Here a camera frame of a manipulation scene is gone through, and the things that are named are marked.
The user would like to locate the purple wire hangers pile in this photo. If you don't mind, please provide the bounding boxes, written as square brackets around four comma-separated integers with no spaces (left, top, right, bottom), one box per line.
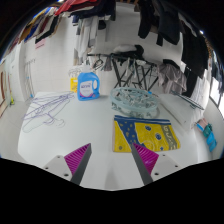
[21,92,76,133]

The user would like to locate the yellow floor sign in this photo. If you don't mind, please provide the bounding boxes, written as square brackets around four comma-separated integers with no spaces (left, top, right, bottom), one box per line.
[69,77,80,94]

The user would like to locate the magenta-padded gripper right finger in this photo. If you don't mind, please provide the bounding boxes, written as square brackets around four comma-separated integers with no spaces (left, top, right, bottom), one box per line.
[131,142,184,186]

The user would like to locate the white folded pad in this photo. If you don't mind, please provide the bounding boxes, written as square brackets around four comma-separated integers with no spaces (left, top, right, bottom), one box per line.
[159,93,204,129]

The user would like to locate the blue brush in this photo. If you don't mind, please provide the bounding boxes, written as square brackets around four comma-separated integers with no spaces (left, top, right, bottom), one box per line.
[195,122,205,133]

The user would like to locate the grey draped garment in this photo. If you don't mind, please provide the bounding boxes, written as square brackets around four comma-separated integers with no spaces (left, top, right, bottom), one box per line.
[158,59,188,94]

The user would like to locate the pink bag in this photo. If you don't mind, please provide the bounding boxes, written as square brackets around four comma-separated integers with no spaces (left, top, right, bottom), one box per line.
[197,117,208,127]

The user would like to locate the teal hoop hanger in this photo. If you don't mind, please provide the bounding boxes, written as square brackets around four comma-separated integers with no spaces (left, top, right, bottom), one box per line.
[171,90,205,111]

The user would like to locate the black clothes hangers bunch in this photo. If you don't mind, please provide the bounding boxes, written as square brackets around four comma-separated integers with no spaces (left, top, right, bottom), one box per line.
[91,58,105,72]

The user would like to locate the black folding drying rack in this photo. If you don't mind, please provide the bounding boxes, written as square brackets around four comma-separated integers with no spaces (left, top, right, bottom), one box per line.
[87,44,159,92]

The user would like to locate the hanging clothes row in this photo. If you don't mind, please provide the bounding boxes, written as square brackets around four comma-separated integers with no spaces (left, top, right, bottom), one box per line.
[6,0,224,98]

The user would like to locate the blue bag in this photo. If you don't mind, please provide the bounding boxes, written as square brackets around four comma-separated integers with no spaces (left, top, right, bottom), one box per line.
[205,132,218,153]

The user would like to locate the pale blue round peg hanger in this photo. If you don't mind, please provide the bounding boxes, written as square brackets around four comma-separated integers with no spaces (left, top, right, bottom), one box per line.
[110,86,161,119]

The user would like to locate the blue detergent bottle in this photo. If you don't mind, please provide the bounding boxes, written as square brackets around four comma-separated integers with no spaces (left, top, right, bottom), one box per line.
[76,64,102,102]

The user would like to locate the yellow and blue towel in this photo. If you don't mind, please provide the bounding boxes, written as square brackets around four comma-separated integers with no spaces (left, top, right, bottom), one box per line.
[113,114,182,153]

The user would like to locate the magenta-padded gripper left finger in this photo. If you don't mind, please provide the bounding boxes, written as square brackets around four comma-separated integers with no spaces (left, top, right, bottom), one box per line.
[42,143,92,186]

